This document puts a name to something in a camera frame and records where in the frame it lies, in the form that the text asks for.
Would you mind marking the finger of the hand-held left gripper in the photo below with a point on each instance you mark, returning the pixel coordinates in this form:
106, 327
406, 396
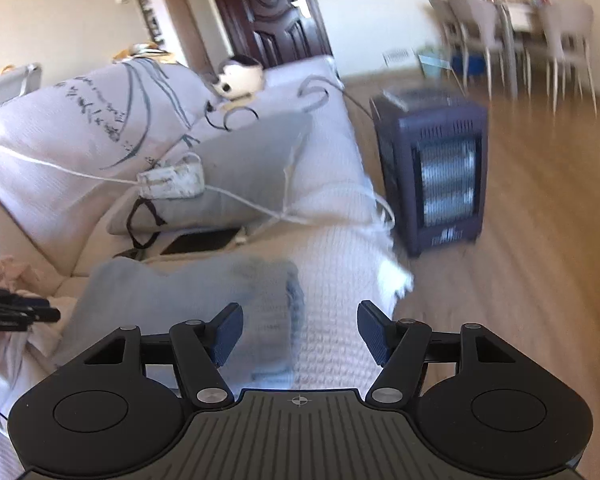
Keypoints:
10, 296
25, 315

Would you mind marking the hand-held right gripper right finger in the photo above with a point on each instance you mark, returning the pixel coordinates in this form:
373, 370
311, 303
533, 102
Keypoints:
375, 332

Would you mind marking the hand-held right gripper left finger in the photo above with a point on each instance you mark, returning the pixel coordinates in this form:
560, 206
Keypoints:
227, 332

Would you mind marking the pink pants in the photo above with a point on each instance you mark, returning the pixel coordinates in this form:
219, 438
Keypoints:
5, 272

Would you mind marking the cream sweatshirt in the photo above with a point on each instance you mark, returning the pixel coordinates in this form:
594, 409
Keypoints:
25, 350

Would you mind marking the cream waffle-cover sofa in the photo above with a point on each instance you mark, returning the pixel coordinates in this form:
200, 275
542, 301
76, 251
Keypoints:
340, 310

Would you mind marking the black smartphone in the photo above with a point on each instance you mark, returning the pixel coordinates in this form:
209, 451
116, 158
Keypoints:
200, 242

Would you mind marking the grey pillow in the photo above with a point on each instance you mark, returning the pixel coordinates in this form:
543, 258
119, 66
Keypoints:
240, 170

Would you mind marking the white power strip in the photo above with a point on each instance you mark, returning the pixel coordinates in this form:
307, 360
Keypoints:
170, 180

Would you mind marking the dark purple heater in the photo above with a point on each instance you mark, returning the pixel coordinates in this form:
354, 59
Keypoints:
405, 160

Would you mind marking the white printed cushion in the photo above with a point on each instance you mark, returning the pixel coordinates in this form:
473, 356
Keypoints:
55, 125

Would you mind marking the pale blue bin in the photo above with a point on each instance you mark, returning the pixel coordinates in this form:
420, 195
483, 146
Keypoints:
432, 67

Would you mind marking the blue storage box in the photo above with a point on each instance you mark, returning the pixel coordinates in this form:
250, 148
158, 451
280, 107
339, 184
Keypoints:
472, 65

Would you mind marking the dark wooden door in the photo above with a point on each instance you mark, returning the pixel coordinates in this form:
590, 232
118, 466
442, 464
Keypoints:
265, 10

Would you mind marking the beige dining chair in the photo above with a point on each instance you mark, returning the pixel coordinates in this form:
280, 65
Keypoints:
472, 20
567, 25

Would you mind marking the white wall vent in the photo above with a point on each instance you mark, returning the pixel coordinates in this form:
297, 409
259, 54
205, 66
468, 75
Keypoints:
399, 57

